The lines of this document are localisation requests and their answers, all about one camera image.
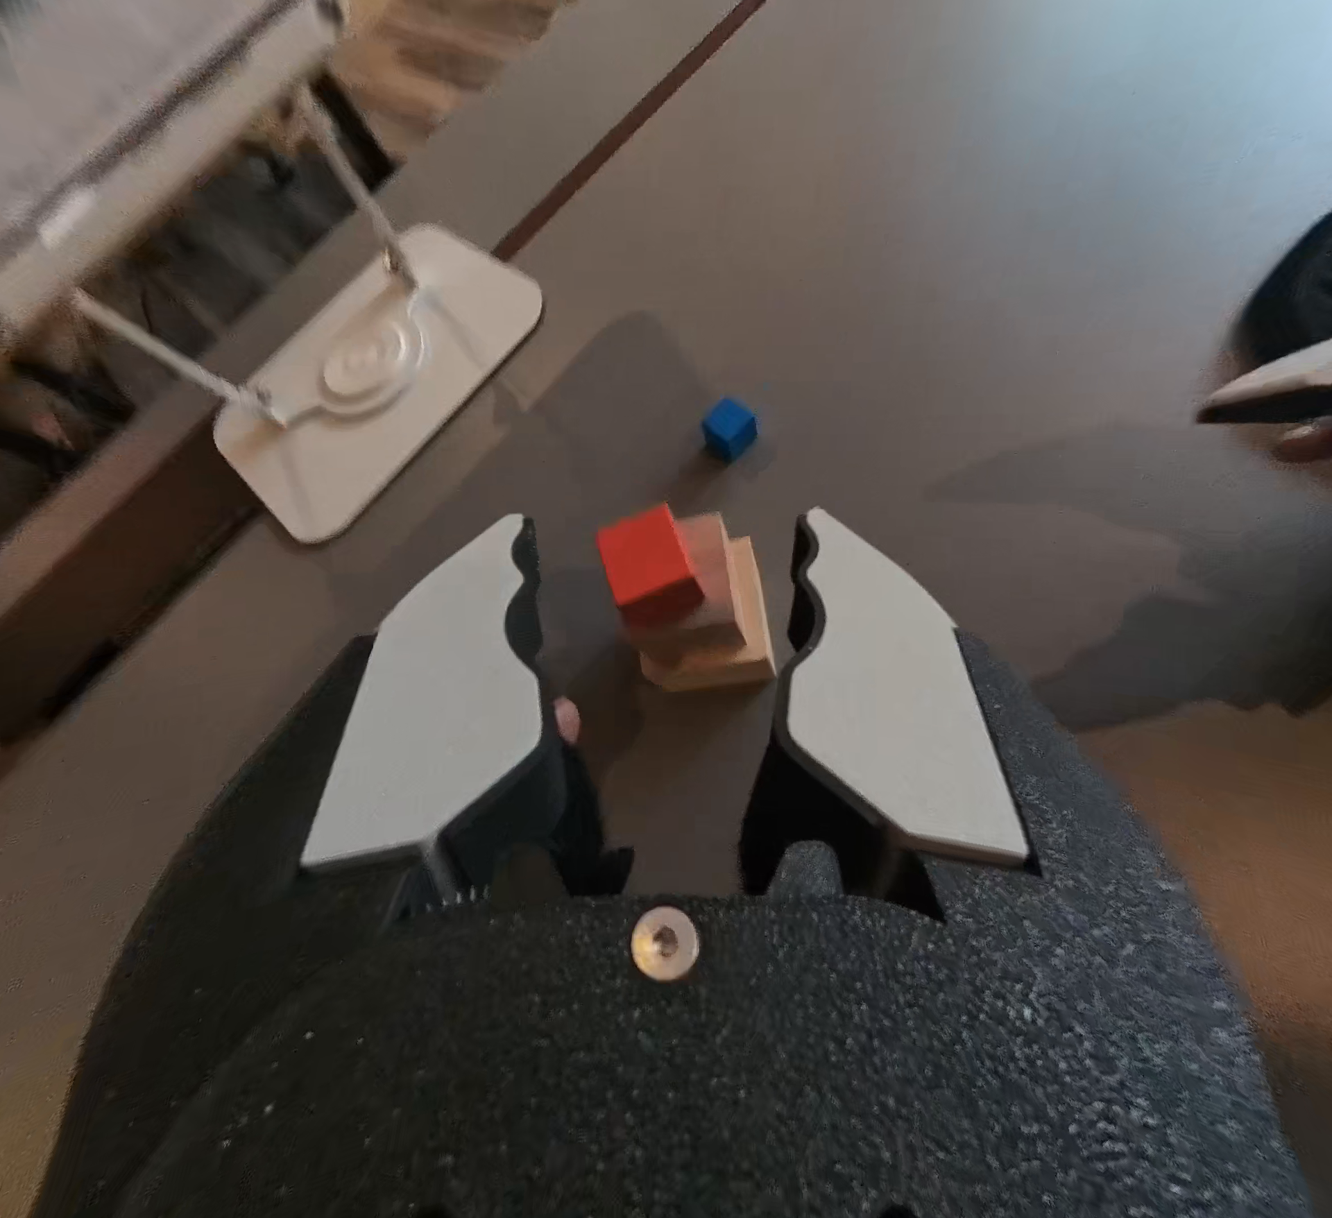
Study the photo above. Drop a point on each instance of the printed instruction sheet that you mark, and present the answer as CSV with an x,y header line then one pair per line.
x,y
146,33

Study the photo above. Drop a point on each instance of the tiny blue cube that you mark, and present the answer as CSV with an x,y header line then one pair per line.
x,y
728,432

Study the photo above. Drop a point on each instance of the black wrist rest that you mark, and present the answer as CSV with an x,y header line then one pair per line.
x,y
1294,294

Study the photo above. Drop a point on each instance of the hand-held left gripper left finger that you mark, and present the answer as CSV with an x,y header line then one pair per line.
x,y
437,719

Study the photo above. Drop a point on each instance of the large wooden cube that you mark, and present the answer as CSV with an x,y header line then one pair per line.
x,y
719,668

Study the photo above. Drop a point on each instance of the small red cube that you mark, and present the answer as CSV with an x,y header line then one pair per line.
x,y
649,568

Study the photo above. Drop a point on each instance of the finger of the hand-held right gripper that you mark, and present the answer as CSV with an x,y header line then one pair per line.
x,y
1274,386

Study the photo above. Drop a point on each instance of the white document stand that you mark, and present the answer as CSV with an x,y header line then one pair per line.
x,y
386,386

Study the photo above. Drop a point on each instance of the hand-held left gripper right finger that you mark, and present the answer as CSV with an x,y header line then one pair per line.
x,y
895,710

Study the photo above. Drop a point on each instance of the medium wooden cube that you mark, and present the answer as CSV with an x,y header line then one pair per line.
x,y
719,564

